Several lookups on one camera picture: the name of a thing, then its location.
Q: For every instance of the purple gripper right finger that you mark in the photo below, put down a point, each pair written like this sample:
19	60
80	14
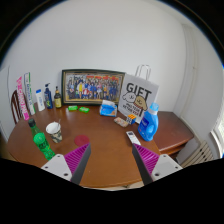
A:
152	166

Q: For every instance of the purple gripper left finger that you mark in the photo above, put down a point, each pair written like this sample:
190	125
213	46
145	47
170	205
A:
70	166

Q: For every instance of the white remote control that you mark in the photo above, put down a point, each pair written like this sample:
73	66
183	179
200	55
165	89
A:
133	138

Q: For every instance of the blue tissue pack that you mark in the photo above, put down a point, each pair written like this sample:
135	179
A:
108	108

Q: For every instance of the green soap box right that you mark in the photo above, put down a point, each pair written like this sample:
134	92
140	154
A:
84	109

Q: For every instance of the paper cup with spoon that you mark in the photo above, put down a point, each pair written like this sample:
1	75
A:
54	130

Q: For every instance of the pink tall box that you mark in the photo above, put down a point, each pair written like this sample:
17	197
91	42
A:
21	98

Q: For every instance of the green soap box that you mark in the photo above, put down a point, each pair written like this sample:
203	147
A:
72	108
84	109

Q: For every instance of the dark red round coaster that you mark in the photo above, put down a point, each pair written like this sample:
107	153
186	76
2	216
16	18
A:
81	140

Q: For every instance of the green plastic bottle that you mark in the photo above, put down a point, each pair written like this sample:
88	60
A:
40	140

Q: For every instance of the dark brown glass bottle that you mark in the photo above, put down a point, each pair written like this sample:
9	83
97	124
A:
57	98

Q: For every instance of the white green tall box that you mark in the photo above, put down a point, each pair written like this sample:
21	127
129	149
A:
28	92

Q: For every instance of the round wooden table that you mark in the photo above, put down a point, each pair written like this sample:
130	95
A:
111	163

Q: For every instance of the white gift paper bag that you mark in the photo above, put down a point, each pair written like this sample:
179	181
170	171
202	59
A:
137	93

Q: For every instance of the patterned small pouch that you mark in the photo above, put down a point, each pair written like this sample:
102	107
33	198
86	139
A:
121	122

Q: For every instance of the white lotion bottle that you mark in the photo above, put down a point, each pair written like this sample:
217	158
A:
40	101

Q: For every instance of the green soap box left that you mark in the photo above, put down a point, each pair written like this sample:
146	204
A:
72	108

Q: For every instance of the dark blue pump bottle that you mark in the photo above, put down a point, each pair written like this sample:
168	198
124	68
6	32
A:
48	98

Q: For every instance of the white radiator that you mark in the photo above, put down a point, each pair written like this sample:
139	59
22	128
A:
200	155

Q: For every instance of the blue detergent bottle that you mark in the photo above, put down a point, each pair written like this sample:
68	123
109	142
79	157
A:
149	123

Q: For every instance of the rubik's cube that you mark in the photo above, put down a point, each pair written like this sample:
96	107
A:
131	119

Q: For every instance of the framed group photo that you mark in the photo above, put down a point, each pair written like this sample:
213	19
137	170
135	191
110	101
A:
90	86

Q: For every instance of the wooden chair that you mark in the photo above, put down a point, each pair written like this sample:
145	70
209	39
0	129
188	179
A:
15	107

